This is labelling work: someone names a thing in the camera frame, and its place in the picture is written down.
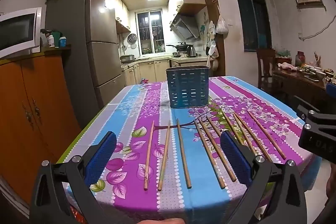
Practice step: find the person's right forearm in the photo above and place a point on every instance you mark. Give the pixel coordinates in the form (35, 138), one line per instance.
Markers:
(332, 179)

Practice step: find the glazed vase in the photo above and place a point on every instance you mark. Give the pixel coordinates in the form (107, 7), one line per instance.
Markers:
(299, 58)

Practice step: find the orange wooden cabinet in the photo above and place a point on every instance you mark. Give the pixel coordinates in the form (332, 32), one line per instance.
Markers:
(34, 108)

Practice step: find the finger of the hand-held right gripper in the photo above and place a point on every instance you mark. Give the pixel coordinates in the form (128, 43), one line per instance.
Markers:
(332, 89)
(323, 120)

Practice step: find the kitchen window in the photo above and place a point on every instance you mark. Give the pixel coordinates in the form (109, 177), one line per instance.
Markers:
(150, 32)

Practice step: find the white microwave oven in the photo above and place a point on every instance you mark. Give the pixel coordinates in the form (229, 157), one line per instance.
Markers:
(18, 31)

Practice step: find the grey refrigerator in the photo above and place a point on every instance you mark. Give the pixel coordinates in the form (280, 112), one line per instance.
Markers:
(86, 37)

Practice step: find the black wok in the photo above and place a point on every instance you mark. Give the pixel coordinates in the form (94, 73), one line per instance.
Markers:
(181, 46)

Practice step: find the pink cloth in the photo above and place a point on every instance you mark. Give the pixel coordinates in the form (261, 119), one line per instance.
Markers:
(287, 66)

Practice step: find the hanging white plastic bag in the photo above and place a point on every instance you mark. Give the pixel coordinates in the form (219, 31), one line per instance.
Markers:
(222, 26)

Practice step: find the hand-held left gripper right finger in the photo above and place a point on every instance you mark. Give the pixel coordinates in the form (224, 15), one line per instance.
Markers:
(236, 158)

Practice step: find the row of wooden chopsticks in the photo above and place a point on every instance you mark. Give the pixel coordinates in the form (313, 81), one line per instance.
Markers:
(183, 155)

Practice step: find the blue perforated utensil holder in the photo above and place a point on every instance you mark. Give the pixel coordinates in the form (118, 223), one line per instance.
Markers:
(187, 87)

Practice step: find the wooden chair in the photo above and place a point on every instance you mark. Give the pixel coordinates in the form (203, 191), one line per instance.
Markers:
(265, 66)

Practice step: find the blue cup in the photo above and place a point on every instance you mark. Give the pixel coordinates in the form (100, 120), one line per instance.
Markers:
(62, 42)

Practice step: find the floral striped tablecloth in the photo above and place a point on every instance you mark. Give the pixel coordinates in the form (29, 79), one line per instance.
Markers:
(183, 203)

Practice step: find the round metal strainer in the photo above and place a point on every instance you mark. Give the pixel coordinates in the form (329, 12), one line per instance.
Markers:
(132, 39)

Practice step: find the dark window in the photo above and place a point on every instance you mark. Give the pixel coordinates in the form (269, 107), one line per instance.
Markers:
(252, 14)

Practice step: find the steel kettle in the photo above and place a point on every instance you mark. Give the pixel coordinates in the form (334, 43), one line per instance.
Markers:
(192, 51)

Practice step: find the steel range hood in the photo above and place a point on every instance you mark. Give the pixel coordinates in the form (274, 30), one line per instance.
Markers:
(185, 26)

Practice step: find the dark wooden side table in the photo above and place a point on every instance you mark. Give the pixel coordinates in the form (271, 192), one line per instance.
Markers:
(296, 85)

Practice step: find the white plastic bottle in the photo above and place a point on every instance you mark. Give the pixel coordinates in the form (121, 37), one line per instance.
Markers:
(51, 40)

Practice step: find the kitchen base cabinets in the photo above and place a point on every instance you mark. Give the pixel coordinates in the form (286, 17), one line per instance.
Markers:
(152, 69)

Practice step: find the grey electric cooker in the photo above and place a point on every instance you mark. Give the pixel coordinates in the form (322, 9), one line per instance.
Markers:
(127, 58)

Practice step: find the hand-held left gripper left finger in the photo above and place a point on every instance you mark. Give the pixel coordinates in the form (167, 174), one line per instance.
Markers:
(101, 158)

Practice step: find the hanging kitchen cloth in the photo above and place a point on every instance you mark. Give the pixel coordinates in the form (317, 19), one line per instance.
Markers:
(211, 40)

